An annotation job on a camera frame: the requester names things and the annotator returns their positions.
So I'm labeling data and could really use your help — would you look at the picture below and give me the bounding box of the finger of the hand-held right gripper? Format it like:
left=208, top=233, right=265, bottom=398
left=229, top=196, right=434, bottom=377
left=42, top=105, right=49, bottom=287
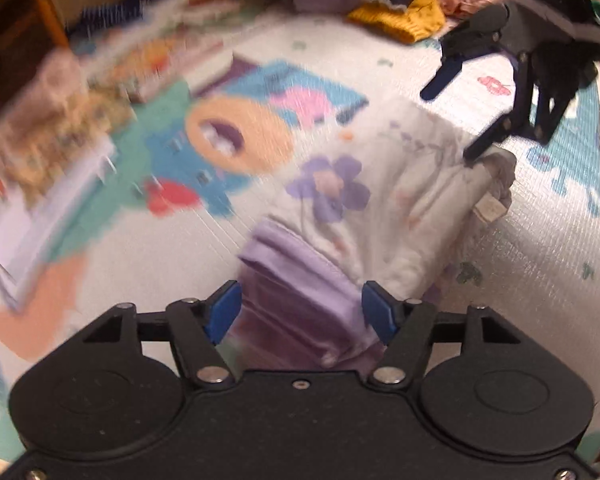
left=420, top=3, right=511, bottom=103
left=462, top=51, right=572, bottom=165

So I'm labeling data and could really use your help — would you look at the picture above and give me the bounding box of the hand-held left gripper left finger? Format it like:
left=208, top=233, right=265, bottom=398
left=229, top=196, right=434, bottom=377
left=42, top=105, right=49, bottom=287
left=82, top=280, right=243, bottom=392

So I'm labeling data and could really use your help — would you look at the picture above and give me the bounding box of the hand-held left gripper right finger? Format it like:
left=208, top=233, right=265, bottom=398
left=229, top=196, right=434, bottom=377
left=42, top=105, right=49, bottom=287
left=361, top=281, right=522, bottom=387

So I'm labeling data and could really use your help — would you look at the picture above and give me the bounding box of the white floral purple dress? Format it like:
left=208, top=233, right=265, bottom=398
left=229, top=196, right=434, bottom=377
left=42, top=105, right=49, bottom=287
left=237, top=97, right=519, bottom=372

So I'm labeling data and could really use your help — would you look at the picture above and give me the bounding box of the yellow knitted garment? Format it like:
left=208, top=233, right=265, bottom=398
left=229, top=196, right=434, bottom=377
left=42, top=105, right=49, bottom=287
left=346, top=0, right=448, bottom=45

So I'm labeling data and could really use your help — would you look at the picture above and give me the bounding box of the colourful printed play mat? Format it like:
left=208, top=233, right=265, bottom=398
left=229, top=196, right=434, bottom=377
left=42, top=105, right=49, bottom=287
left=0, top=0, right=600, bottom=463

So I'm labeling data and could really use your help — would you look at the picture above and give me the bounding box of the stack of picture books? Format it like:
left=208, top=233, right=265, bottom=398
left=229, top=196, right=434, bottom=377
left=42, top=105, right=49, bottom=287
left=0, top=48, right=137, bottom=311

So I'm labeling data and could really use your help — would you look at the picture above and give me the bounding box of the brown wooden cabinet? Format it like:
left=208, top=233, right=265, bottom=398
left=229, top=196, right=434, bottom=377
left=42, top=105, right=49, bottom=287
left=0, top=0, right=72, bottom=120

